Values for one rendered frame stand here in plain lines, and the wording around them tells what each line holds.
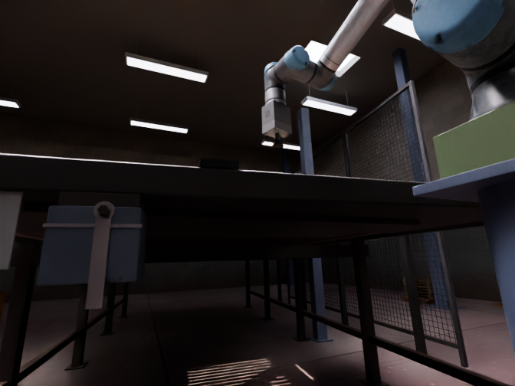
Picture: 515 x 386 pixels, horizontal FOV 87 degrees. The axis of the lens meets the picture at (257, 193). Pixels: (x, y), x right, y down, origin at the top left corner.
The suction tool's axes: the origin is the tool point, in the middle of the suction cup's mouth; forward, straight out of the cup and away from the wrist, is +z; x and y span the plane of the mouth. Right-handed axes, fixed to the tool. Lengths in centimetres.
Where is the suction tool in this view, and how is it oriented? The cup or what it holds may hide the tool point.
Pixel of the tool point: (277, 146)
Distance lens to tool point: 95.5
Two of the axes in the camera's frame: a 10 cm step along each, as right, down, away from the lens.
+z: 0.3, 9.7, -2.4
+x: 6.4, -2.0, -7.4
